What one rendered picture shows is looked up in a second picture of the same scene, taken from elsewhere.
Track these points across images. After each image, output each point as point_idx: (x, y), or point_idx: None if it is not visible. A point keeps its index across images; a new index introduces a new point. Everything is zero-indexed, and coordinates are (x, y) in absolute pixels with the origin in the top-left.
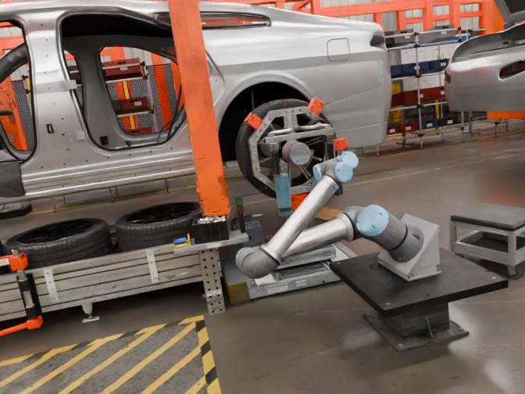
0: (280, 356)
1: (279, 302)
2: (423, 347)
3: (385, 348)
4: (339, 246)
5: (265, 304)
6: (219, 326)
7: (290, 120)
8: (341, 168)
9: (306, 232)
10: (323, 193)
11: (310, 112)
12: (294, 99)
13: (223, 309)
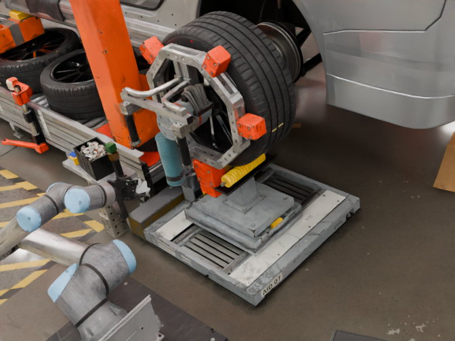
0: (47, 321)
1: (152, 264)
2: None
3: None
4: (301, 241)
5: (142, 256)
6: None
7: (183, 70)
8: (19, 216)
9: (51, 242)
10: (13, 227)
11: (203, 69)
12: (208, 34)
13: (113, 234)
